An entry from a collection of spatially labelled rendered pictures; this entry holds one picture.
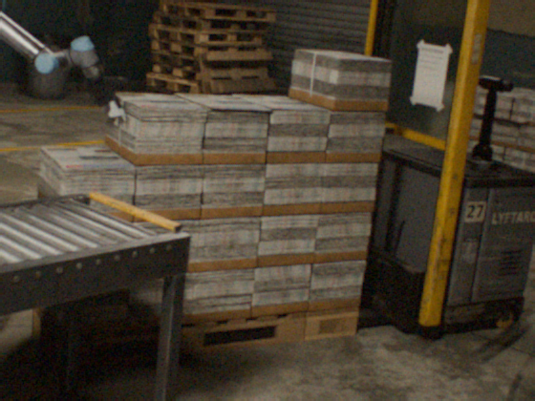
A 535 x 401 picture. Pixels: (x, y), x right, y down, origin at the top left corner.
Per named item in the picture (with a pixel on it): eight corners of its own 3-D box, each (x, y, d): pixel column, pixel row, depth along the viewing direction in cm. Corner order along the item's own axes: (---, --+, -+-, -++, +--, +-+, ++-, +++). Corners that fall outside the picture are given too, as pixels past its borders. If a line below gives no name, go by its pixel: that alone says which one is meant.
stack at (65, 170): (30, 332, 366) (37, 145, 348) (264, 309, 418) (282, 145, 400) (53, 371, 332) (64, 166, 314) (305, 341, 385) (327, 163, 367)
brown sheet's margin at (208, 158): (166, 144, 373) (167, 135, 372) (224, 144, 386) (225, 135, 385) (203, 163, 340) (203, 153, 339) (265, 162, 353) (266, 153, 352)
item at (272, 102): (229, 95, 381) (230, 94, 381) (284, 97, 394) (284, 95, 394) (270, 110, 349) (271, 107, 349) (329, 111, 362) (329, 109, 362)
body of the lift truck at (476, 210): (357, 288, 462) (376, 145, 445) (435, 281, 487) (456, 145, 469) (441, 339, 402) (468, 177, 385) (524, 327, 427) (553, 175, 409)
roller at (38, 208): (38, 218, 277) (42, 203, 277) (130, 259, 246) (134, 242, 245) (26, 217, 273) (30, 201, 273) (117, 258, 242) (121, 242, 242)
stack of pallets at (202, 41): (211, 103, 1122) (221, 3, 1093) (267, 115, 1064) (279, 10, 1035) (139, 108, 1021) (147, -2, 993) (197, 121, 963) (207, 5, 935)
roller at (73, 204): (73, 211, 286) (73, 197, 285) (165, 250, 255) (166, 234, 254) (60, 213, 283) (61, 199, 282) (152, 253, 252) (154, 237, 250)
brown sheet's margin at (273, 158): (226, 144, 386) (227, 135, 385) (280, 144, 399) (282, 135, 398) (267, 162, 354) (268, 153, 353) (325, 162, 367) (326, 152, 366)
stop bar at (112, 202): (96, 197, 289) (96, 191, 288) (182, 230, 260) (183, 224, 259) (88, 198, 286) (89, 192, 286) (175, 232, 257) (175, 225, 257)
